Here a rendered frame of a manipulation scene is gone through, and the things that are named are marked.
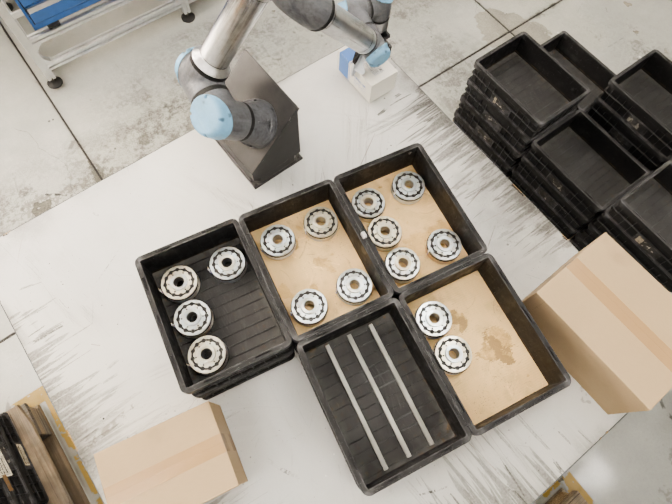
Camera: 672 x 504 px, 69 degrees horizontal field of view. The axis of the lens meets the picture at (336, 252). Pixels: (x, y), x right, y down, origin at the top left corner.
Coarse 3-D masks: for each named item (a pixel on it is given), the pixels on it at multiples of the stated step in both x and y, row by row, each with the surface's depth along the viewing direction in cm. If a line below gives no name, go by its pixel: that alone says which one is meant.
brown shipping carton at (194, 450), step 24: (192, 408) 125; (216, 408) 133; (144, 432) 123; (168, 432) 123; (192, 432) 123; (216, 432) 123; (96, 456) 121; (120, 456) 121; (144, 456) 121; (168, 456) 121; (192, 456) 121; (216, 456) 121; (120, 480) 119; (144, 480) 119; (168, 480) 119; (192, 480) 119; (216, 480) 119; (240, 480) 123
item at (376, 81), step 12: (348, 48) 177; (348, 60) 175; (348, 72) 180; (372, 72) 174; (384, 72) 174; (396, 72) 174; (360, 84) 177; (372, 84) 172; (384, 84) 176; (372, 96) 177
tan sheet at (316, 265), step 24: (288, 216) 149; (312, 240) 147; (336, 240) 147; (288, 264) 144; (312, 264) 144; (336, 264) 144; (360, 264) 144; (288, 288) 141; (312, 288) 141; (288, 312) 138; (336, 312) 139
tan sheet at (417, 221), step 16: (384, 176) 156; (352, 192) 153; (384, 192) 154; (400, 208) 152; (416, 208) 152; (432, 208) 152; (368, 224) 149; (400, 224) 150; (416, 224) 150; (432, 224) 150; (448, 224) 150; (400, 240) 148; (416, 240) 148; (384, 256) 146; (464, 256) 146
